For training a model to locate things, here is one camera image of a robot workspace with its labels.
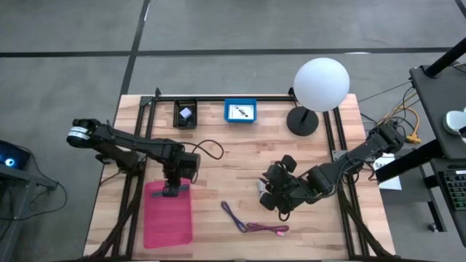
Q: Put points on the white globe lamp black base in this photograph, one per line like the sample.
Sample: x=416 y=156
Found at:
x=320 y=83

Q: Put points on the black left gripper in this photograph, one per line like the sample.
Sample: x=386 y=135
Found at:
x=173 y=171

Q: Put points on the black round pole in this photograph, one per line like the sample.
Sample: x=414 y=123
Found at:
x=444 y=60

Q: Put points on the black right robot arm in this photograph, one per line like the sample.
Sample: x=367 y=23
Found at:
x=349 y=160

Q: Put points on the dark grey desk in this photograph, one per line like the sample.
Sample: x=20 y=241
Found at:
x=429 y=109

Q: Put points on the dark keyboard desk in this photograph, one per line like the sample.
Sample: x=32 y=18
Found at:
x=442 y=218

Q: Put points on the backlit black keyboard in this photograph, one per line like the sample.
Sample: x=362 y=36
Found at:
x=457 y=189

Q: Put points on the white paper sheet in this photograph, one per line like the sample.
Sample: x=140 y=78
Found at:
x=391 y=182

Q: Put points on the black device with blue light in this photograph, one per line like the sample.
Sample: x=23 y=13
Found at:
x=11 y=154

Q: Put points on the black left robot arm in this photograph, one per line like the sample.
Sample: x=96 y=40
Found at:
x=120 y=140

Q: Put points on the white round device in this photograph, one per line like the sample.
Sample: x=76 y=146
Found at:
x=453 y=122

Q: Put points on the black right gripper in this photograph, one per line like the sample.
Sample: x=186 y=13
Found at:
x=287 y=189

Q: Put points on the pink plastic bin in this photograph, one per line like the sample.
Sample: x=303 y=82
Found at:
x=167 y=225

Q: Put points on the blue plastic basket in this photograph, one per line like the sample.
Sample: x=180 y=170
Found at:
x=225 y=111

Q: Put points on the thick black slanted pole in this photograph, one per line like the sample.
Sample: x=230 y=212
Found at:
x=407 y=163

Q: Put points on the black plastic bin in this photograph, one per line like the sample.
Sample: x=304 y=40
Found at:
x=175 y=109

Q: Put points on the grey metal stand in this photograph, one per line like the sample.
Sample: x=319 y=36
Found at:
x=22 y=182

